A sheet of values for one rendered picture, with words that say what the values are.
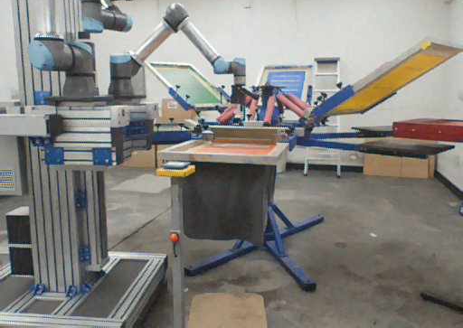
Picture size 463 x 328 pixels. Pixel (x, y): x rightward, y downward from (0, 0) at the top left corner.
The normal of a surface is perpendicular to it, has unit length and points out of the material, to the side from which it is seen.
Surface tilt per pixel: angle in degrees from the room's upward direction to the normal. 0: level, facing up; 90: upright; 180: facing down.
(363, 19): 90
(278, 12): 90
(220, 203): 93
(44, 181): 90
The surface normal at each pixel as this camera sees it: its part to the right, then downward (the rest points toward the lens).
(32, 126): -0.11, 0.16
